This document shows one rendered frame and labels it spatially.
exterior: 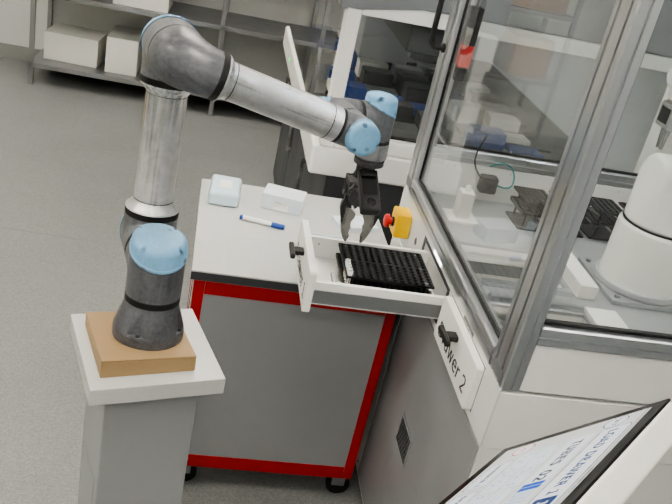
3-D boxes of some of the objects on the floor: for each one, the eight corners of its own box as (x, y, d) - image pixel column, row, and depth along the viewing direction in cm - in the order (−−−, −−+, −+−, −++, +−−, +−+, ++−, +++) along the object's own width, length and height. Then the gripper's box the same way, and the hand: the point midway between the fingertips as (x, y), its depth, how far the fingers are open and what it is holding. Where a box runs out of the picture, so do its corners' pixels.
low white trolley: (160, 489, 243) (191, 269, 210) (175, 367, 298) (201, 177, 265) (348, 503, 254) (406, 296, 221) (329, 383, 309) (373, 203, 275)
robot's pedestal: (64, 651, 192) (85, 394, 158) (49, 553, 215) (65, 311, 182) (188, 624, 205) (232, 381, 172) (161, 534, 228) (195, 305, 195)
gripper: (387, 153, 195) (369, 232, 204) (343, 147, 193) (326, 227, 202) (395, 166, 188) (375, 248, 197) (349, 160, 185) (331, 243, 194)
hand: (354, 238), depth 196 cm, fingers open, 3 cm apart
